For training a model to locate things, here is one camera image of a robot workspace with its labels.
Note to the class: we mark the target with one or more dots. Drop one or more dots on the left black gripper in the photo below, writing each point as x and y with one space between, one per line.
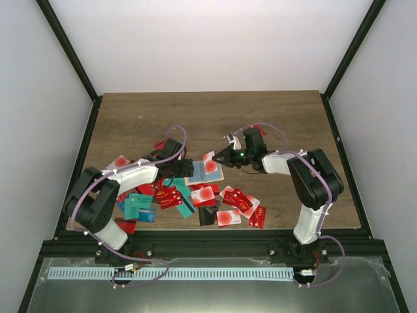
187 171

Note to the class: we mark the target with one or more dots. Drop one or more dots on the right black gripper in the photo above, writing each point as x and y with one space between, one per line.
228 157

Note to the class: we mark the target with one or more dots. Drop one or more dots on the red white circle card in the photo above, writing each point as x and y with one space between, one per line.
209 165
203 197
228 218
119 162

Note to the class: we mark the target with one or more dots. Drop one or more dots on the blue VIP card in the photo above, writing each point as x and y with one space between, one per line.
197 175
215 176

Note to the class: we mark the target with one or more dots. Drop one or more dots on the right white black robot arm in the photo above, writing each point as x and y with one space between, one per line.
316 181

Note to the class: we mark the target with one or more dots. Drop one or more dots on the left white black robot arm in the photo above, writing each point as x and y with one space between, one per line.
90 202

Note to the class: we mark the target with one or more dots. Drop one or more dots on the red stripe card back left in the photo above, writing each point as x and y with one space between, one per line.
160 144

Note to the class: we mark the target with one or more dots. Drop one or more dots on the red gold card top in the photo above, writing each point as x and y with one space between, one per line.
198 186

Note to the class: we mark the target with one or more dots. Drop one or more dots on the red gold VIP card centre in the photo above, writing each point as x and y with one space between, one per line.
167 197

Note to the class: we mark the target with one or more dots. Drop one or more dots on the red gold vip card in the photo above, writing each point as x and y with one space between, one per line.
236 198
167 197

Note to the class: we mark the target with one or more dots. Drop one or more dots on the teal VIP card upper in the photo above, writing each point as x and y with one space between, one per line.
186 209

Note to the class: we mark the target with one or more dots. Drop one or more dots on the teal vip card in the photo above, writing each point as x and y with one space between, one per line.
186 209
134 203

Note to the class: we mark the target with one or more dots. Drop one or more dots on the red gold VIP card right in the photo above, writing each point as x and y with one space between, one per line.
236 198

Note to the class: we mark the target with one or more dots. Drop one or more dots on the red card lone back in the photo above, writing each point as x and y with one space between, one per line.
262 131

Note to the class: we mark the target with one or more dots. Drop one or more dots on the black card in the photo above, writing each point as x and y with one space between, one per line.
207 215

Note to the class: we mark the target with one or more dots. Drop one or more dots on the blue chip card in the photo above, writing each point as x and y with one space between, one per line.
146 215

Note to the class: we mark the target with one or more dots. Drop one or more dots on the teal VIP card lower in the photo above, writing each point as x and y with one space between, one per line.
134 203

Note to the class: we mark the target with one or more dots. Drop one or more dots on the red white circle card bottom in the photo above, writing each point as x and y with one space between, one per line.
228 218

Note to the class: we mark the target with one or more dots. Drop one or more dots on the red card far right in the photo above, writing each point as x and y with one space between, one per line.
257 220

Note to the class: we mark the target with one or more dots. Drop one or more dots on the dark red stripe card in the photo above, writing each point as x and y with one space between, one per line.
128 226

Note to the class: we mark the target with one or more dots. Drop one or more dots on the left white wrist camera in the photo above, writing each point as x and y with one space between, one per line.
183 154

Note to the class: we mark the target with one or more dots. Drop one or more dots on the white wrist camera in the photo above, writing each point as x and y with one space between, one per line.
183 154
233 141

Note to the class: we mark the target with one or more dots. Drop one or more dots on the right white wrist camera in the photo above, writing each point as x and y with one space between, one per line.
233 141

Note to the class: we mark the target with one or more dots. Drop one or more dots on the black aluminium front rail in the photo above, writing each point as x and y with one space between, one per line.
218 243

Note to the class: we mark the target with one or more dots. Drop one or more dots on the light blue slotted cable duct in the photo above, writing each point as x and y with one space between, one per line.
174 273

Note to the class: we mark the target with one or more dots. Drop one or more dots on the black frame post left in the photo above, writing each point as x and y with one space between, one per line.
64 41

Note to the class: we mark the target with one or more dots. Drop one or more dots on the black frame post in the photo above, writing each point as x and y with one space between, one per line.
64 41
355 44

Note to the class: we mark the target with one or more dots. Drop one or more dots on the black frame post right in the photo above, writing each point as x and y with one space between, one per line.
355 44

